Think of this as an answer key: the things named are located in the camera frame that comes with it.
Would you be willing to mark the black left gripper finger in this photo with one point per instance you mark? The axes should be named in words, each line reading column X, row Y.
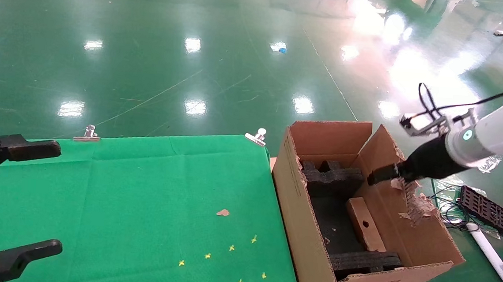
column 13, row 259
column 21, row 148

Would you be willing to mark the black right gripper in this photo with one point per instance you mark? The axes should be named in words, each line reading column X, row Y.
column 431, row 164

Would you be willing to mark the brown wooden block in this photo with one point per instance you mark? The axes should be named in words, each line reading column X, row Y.
column 365, row 224

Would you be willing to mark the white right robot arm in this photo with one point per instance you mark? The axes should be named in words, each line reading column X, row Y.
column 500, row 127

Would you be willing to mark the large open cardboard carton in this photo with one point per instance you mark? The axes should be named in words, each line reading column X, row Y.
column 299, row 224

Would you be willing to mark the small brown cardboard scrap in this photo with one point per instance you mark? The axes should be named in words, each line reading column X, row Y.
column 223, row 212

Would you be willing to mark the flat clear plastic bag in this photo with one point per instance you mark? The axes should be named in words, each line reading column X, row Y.
column 445, row 183

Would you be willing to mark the silver binder clip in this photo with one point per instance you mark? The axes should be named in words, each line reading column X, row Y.
column 87, row 134
column 258, row 137

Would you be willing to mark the black foam base pad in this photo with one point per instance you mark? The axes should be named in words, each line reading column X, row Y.
column 330, row 221

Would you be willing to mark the crumpled clear plastic bag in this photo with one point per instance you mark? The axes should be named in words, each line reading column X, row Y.
column 491, row 164

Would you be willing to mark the green cloth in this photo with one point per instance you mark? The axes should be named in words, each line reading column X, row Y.
column 119, row 202

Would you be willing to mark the black plastic grid tray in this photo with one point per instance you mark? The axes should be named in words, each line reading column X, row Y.
column 490, row 213

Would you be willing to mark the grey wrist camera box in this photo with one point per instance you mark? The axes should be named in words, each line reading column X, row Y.
column 419, row 121

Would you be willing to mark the grey metal camera bracket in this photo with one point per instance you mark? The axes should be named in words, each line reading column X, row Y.
column 446, row 123

